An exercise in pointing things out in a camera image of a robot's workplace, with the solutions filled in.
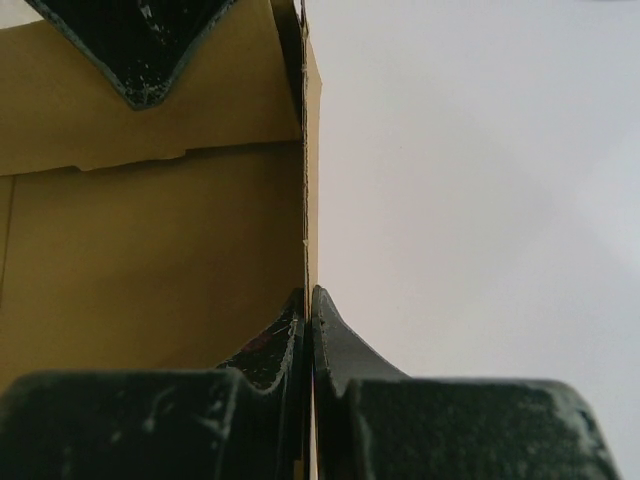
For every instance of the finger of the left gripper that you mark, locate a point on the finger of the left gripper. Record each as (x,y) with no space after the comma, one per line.
(141,47)

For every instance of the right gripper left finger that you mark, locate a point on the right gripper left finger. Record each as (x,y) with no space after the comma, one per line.
(243,419)

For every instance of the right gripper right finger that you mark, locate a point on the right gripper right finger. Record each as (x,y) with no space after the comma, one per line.
(376,422)

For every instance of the brown cardboard box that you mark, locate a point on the brown cardboard box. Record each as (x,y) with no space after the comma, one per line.
(157,239)

